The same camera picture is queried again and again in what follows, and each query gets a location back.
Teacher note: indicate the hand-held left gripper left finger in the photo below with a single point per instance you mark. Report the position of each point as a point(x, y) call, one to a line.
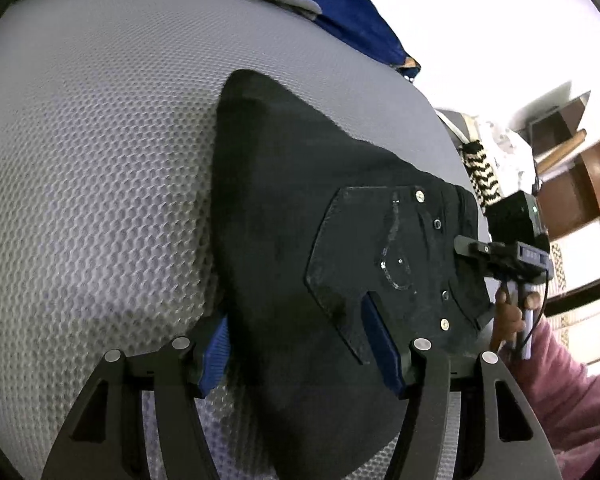
point(215, 355)

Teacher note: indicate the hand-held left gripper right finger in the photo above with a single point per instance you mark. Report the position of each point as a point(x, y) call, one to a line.
point(380, 345)

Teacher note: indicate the black pants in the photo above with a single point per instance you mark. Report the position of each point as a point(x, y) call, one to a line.
point(270, 185)

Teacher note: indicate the person's right forearm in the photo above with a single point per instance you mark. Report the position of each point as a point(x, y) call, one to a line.
point(570, 400)

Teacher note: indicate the person's right hand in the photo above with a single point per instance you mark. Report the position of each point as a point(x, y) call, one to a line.
point(507, 320)

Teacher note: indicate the black white zigzag cloth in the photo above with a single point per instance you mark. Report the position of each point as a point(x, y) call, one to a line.
point(482, 175)

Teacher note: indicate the white floral cloth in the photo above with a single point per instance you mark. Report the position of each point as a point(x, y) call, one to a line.
point(505, 150)

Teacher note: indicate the wooden rod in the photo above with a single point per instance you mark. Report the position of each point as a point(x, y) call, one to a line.
point(562, 150)

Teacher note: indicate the blue floral blanket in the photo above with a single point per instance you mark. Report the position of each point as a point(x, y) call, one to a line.
point(360, 25)

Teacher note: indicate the brown wooden cabinet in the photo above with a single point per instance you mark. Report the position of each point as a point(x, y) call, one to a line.
point(585, 190)

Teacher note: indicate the grey mesh mat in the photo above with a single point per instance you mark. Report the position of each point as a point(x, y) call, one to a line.
point(105, 160)

